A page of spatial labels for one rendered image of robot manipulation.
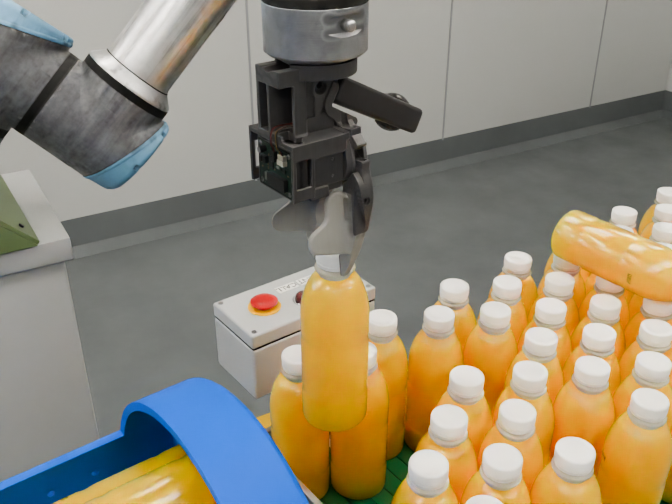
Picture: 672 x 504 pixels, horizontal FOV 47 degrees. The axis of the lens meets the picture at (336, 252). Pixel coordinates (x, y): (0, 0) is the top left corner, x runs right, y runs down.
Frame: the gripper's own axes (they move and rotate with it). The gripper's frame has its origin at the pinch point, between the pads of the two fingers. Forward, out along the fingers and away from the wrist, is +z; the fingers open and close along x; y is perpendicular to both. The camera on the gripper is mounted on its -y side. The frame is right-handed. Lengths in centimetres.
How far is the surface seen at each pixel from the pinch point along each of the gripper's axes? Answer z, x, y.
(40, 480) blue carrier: 15.4, -3.9, 31.1
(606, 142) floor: 130, -199, -356
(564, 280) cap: 16.9, 0.7, -38.5
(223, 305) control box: 18.1, -23.5, 1.0
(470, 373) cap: 16.8, 7.5, -13.3
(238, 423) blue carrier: 4.7, 11.2, 18.2
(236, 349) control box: 22.4, -19.3, 1.8
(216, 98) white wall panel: 70, -252, -121
